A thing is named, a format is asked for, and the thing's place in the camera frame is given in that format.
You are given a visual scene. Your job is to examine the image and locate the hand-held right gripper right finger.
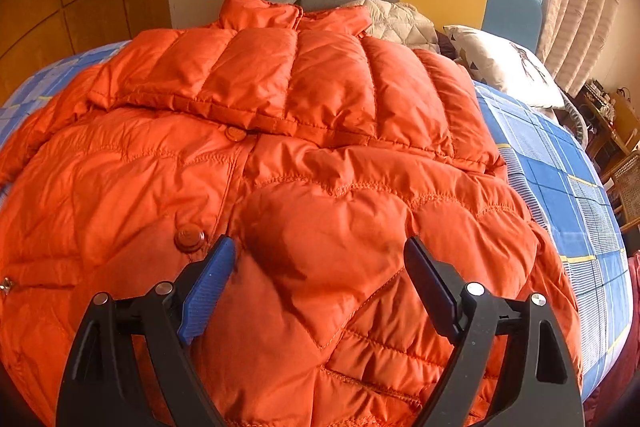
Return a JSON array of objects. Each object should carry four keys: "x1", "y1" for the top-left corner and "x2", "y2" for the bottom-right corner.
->
[{"x1": 403, "y1": 236, "x2": 586, "y2": 427}]

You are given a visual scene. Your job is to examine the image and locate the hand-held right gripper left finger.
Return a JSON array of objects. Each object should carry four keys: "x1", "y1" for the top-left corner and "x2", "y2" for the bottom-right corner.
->
[{"x1": 55, "y1": 234, "x2": 237, "y2": 427}]

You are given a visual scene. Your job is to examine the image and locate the orange puffer jacket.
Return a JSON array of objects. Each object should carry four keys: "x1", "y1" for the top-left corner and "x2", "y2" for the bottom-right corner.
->
[{"x1": 0, "y1": 0, "x2": 583, "y2": 427}]

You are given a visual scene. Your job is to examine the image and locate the blue plaid bedsheet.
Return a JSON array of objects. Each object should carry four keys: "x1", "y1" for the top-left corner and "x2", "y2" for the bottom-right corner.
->
[{"x1": 0, "y1": 39, "x2": 633, "y2": 408}]

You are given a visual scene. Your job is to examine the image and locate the dark red blanket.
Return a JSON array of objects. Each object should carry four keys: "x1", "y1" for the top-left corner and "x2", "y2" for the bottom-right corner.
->
[{"x1": 585, "y1": 252, "x2": 640, "y2": 427}]

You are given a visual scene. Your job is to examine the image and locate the wicker chair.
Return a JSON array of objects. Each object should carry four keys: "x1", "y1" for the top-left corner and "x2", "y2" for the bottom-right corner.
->
[{"x1": 600, "y1": 152, "x2": 640, "y2": 233}]

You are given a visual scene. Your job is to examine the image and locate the white printed pillow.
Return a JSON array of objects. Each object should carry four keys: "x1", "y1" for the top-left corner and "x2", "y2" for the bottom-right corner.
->
[{"x1": 442, "y1": 24, "x2": 566, "y2": 110}]

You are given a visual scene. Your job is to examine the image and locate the cluttered wooden desk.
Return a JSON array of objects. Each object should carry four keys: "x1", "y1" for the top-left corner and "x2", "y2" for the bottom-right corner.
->
[{"x1": 575, "y1": 79, "x2": 640, "y2": 158}]

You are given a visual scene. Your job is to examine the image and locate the beige quilted blanket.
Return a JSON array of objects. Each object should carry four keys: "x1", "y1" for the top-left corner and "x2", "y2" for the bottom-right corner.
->
[{"x1": 345, "y1": 0, "x2": 441, "y2": 55}]

